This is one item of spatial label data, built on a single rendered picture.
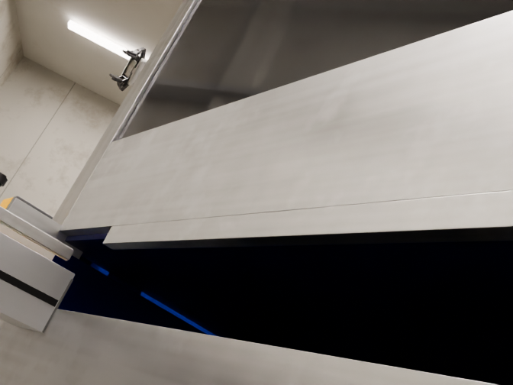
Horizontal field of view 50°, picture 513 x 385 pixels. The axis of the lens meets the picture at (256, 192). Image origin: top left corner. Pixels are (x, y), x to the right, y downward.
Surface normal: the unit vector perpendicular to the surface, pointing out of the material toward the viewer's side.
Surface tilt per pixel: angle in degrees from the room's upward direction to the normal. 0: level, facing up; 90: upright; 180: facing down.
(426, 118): 90
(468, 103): 90
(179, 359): 90
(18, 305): 90
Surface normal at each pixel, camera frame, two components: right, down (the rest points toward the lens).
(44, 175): 0.29, -0.33
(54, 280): 0.66, -0.09
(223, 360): -0.66, -0.55
